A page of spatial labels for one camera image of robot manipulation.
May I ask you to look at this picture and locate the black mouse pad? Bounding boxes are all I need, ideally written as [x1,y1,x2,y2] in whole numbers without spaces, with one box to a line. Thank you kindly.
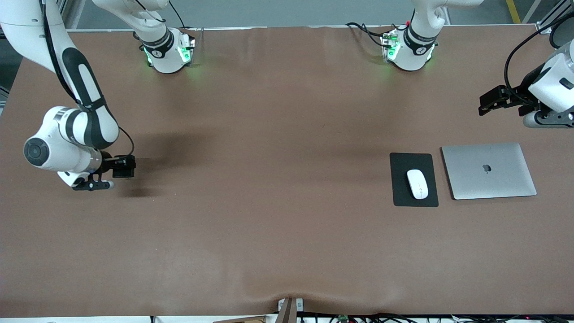
[389,152,439,207]

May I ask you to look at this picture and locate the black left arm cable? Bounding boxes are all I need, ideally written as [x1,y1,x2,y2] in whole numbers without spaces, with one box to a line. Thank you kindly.
[504,11,574,97]

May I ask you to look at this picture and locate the white computer mouse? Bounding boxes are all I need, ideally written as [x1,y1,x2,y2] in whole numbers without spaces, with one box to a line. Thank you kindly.
[406,169,429,200]

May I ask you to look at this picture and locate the black cable bundle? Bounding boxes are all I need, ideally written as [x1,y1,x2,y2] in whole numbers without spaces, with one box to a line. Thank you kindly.
[300,313,574,323]

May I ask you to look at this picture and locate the black right base cable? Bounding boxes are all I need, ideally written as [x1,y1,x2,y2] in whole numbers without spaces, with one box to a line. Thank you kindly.
[169,0,187,29]

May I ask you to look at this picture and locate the silver laptop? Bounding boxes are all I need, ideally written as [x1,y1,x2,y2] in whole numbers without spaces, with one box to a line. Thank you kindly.
[441,143,538,201]

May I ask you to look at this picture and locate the aluminium frame profile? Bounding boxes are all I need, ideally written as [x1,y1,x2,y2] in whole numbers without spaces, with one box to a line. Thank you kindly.
[56,0,76,30]
[536,0,574,35]

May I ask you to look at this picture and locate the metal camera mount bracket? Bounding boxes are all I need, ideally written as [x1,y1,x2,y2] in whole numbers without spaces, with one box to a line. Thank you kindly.
[277,297,304,323]

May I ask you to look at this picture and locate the black left base cables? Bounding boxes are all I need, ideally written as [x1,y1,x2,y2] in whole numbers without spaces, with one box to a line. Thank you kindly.
[345,22,396,46]

